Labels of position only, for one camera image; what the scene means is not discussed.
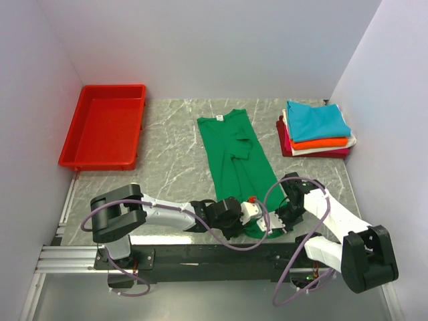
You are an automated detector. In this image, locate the green t shirt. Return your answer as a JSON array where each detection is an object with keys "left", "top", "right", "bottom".
[{"left": 195, "top": 108, "right": 288, "bottom": 239}]

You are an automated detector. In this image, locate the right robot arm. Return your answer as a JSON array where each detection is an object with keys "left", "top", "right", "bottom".
[{"left": 280, "top": 173, "right": 399, "bottom": 294}]

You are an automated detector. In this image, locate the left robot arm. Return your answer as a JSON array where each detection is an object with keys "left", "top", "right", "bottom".
[{"left": 90, "top": 183, "right": 250, "bottom": 263}]

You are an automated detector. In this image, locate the dark red folded shirt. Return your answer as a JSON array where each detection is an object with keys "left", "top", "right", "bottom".
[{"left": 276, "top": 115, "right": 348, "bottom": 158}]

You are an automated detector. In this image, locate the magenta folded shirt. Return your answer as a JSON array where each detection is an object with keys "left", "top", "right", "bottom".
[{"left": 281, "top": 134, "right": 349, "bottom": 158}]

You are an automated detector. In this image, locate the orange folded shirt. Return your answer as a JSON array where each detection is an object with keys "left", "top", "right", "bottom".
[{"left": 290, "top": 137, "right": 348, "bottom": 150}]

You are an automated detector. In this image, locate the teal folded shirt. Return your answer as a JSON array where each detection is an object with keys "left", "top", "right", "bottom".
[{"left": 286, "top": 101, "right": 352, "bottom": 142}]

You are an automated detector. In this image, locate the white folded shirt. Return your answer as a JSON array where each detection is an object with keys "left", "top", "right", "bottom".
[{"left": 282, "top": 110, "right": 356, "bottom": 154}]

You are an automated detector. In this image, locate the red plastic bin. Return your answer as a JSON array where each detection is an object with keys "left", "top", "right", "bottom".
[{"left": 58, "top": 84, "right": 146, "bottom": 172}]

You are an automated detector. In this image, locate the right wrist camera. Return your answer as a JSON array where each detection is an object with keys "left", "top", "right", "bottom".
[{"left": 256, "top": 212, "right": 286, "bottom": 235}]

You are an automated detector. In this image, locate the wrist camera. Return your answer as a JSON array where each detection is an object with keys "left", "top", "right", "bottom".
[
  {"left": 256, "top": 212, "right": 286, "bottom": 235},
  {"left": 240, "top": 196, "right": 263, "bottom": 225}
]

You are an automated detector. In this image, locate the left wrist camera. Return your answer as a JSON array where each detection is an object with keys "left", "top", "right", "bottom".
[{"left": 240, "top": 196, "right": 263, "bottom": 225}]

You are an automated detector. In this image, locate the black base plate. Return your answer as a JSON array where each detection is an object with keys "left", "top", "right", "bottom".
[{"left": 93, "top": 243, "right": 327, "bottom": 290}]

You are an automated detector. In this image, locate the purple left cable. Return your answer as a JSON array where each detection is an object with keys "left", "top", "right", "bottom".
[{"left": 82, "top": 199, "right": 272, "bottom": 297}]

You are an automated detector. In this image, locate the aluminium rail frame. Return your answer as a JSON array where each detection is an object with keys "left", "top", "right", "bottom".
[{"left": 21, "top": 181, "right": 403, "bottom": 320}]

